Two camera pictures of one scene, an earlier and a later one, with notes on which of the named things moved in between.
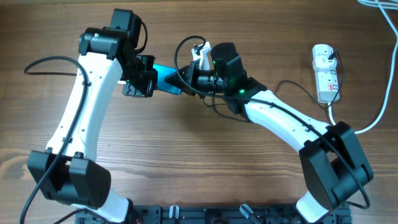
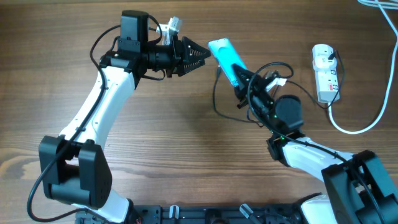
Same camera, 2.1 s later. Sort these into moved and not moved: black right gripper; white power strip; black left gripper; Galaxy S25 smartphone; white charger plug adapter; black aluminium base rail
Moved: black right gripper; Galaxy S25 smartphone; black left gripper
Not moved: white power strip; white charger plug adapter; black aluminium base rail
